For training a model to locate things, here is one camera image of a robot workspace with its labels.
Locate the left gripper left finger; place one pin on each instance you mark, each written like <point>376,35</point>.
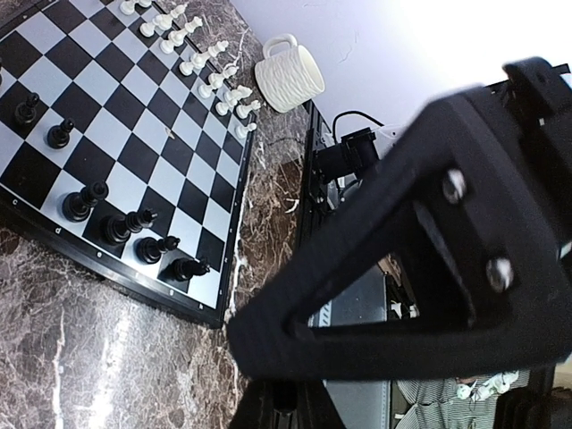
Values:
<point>286,404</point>

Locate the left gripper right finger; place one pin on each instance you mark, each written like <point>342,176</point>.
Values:
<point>475,200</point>

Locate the black chess piece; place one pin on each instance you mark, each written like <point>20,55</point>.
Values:
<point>117,229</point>
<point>77,206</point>
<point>150,250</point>
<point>184,269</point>

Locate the black chess pawn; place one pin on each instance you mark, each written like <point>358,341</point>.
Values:
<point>58,136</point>

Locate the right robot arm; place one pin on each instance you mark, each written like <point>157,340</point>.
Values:
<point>339,166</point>

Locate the black white chess board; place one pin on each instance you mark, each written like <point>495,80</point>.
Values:
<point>86,62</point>

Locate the white chess pieces row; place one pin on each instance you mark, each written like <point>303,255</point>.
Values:
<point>209,99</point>

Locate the cream ribbed mug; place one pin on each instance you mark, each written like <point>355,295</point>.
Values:
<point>288,76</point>

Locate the white cable duct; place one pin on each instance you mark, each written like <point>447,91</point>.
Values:
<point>330,314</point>

